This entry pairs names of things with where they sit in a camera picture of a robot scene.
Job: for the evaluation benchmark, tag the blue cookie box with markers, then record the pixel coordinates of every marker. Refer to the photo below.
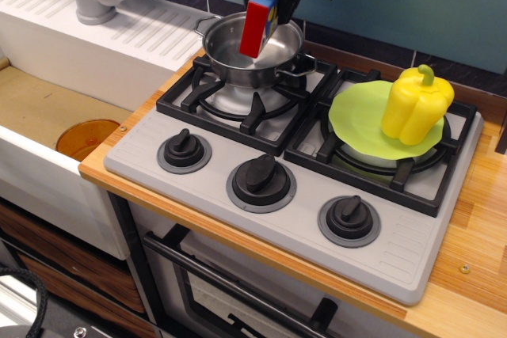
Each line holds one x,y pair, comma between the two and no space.
260,23

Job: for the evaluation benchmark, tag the yellow toy bell pepper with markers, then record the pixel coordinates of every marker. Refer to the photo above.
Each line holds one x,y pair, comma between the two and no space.
418,99

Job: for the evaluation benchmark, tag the stainless steel pot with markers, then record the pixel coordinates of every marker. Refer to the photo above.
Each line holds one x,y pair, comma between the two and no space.
281,58

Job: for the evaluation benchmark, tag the lime green plate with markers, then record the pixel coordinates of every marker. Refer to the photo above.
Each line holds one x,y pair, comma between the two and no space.
355,116

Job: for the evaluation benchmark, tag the black left stove knob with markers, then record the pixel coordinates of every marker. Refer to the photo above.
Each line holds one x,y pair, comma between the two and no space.
184,153

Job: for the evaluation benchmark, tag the black stove knob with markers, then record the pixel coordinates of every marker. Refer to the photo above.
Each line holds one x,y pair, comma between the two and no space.
349,221
261,185
184,153

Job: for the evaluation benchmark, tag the black middle stove knob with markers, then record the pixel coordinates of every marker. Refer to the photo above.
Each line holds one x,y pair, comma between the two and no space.
261,185

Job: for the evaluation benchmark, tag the black right stove knob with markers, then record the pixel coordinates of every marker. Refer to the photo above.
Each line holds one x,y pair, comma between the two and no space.
349,221

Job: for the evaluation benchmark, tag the grey toy stove top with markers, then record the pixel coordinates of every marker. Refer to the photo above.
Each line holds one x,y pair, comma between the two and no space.
301,167

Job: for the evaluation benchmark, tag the black left burner grate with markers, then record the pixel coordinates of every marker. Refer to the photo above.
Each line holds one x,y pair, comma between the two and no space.
263,118

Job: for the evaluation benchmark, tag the black burner grate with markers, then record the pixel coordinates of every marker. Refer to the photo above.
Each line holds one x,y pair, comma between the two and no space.
263,118
429,183

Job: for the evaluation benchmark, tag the black right burner grate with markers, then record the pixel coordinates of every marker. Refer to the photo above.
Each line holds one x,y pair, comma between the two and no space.
429,183

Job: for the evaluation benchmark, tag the white toy sink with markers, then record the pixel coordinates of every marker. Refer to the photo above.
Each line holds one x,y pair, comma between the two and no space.
70,73

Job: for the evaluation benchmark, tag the wooden drawer unit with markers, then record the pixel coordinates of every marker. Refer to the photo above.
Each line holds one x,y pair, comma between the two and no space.
95,282

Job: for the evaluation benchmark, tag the oven door with black handle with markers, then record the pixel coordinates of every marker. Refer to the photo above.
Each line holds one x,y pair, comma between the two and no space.
170,248

